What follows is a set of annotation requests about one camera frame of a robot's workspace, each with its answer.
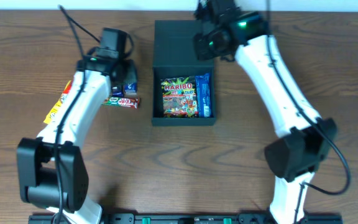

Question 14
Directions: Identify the green red KitKat bar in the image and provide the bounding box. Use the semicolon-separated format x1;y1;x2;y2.
103;96;140;109

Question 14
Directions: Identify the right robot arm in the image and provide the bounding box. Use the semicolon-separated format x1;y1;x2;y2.
193;1;342;223

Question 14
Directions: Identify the dark green lidded box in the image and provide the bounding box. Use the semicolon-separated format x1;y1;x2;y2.
152;21;216;126

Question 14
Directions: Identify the Haribo candy bag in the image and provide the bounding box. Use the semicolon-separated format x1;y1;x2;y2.
160;76;198;118

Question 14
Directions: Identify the dark blue candy bar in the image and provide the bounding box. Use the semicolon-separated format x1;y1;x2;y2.
111;85;124;97

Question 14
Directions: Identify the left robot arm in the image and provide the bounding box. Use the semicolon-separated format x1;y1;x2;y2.
16;28;135;223

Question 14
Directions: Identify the blue Eclipse mint tin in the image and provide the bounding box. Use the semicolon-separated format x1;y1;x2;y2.
124;82;138;95

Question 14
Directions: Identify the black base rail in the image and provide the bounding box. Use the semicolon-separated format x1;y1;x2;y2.
28;212;343;224

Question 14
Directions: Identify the long blue cookie pack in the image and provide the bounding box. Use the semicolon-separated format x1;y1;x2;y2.
195;73;211;118

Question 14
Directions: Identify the red snack bag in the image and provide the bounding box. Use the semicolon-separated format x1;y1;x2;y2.
62;80;72;95

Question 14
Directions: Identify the yellow snack bag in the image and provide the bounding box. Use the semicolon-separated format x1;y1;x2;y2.
44;91;68;124

